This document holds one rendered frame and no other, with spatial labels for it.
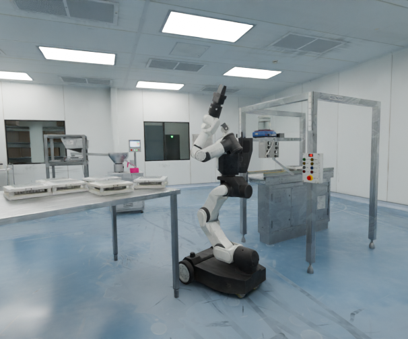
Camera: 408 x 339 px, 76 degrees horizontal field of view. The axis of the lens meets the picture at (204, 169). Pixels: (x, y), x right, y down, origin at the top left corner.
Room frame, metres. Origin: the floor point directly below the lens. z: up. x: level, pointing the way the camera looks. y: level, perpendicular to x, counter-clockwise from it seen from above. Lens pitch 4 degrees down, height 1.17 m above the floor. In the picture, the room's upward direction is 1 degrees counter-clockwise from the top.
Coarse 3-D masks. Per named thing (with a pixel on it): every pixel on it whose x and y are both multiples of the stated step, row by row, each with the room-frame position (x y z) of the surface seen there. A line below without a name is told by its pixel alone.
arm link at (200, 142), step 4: (200, 136) 1.86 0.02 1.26; (204, 136) 1.86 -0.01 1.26; (208, 136) 1.88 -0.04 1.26; (196, 140) 1.87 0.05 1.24; (200, 140) 1.85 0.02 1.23; (204, 140) 1.86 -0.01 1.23; (196, 144) 1.85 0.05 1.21; (200, 144) 1.85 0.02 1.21; (204, 144) 1.87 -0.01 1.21; (192, 148) 1.88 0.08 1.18; (196, 148) 1.85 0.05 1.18; (200, 148) 1.86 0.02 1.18; (192, 152) 1.88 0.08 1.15; (192, 156) 1.92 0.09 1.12
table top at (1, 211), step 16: (0, 192) 1.99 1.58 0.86; (80, 192) 1.92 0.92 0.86; (128, 192) 1.88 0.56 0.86; (144, 192) 1.86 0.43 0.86; (160, 192) 1.85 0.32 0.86; (176, 192) 1.96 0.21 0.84; (0, 208) 1.42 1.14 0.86; (16, 208) 1.42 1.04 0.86; (32, 208) 1.41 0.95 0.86; (48, 208) 1.40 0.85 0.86; (64, 208) 1.40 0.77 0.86; (80, 208) 1.46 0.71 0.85; (96, 208) 1.52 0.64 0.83; (0, 224) 1.20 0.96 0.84
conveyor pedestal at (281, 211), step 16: (272, 192) 3.07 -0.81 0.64; (288, 192) 3.22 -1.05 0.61; (304, 192) 3.38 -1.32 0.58; (320, 192) 3.55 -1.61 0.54; (272, 208) 3.07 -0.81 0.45; (288, 208) 3.22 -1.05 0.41; (304, 208) 3.38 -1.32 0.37; (320, 208) 3.55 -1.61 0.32; (272, 224) 3.07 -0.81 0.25; (288, 224) 3.22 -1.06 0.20; (304, 224) 3.38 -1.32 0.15; (320, 224) 3.57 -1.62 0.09; (272, 240) 3.09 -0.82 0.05
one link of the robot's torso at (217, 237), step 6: (198, 216) 2.31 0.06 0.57; (204, 216) 2.26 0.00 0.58; (204, 222) 2.26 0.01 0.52; (210, 222) 2.36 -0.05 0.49; (216, 222) 2.34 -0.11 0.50; (204, 228) 2.28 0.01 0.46; (210, 228) 2.27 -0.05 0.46; (216, 228) 2.29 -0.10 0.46; (210, 234) 2.27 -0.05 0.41; (216, 234) 2.23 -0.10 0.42; (222, 234) 2.27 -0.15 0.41; (210, 240) 2.27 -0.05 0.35; (216, 240) 2.22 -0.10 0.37; (222, 240) 2.22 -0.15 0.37; (228, 240) 2.25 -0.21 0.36; (222, 246) 2.16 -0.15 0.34; (228, 246) 2.18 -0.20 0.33
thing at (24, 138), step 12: (12, 120) 6.47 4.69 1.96; (24, 120) 6.56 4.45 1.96; (36, 120) 6.65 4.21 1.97; (48, 120) 6.75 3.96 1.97; (60, 120) 6.84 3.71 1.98; (12, 132) 6.47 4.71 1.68; (24, 132) 6.56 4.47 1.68; (36, 132) 6.65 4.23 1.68; (48, 132) 6.74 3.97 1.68; (60, 132) 6.83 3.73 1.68; (12, 144) 6.46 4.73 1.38; (24, 144) 6.55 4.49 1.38; (36, 144) 6.64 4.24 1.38; (48, 144) 6.74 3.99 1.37; (60, 144) 6.83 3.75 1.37; (12, 156) 6.46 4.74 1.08; (24, 156) 6.54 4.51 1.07; (36, 156) 6.64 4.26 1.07; (48, 156) 6.73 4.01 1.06; (60, 156) 6.82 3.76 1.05
